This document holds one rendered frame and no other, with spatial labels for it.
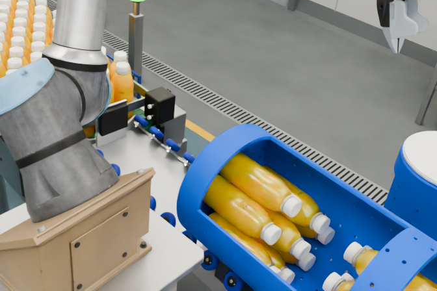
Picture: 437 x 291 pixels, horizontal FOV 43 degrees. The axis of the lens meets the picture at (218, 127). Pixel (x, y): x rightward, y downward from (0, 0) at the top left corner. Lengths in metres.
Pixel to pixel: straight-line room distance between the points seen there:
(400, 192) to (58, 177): 1.02
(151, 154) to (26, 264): 0.78
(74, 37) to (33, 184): 0.27
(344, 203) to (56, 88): 0.66
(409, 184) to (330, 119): 2.11
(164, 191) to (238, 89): 2.38
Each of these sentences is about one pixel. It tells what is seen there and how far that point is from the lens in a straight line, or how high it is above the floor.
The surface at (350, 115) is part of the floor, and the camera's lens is 3.74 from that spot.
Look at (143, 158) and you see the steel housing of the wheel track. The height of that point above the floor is 0.93.
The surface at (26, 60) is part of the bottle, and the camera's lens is 1.77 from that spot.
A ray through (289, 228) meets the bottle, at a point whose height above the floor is 1.09.
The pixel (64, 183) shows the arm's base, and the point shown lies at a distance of 0.86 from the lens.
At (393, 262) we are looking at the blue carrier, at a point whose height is 1.23.
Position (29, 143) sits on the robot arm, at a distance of 0.87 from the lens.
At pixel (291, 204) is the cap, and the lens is 1.11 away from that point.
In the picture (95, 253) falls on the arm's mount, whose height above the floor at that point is 1.23.
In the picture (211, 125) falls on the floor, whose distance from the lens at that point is 3.37.
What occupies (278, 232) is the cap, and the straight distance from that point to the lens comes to 1.12.
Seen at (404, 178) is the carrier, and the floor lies 0.99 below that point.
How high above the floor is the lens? 1.88
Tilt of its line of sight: 34 degrees down
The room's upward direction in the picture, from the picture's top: 7 degrees clockwise
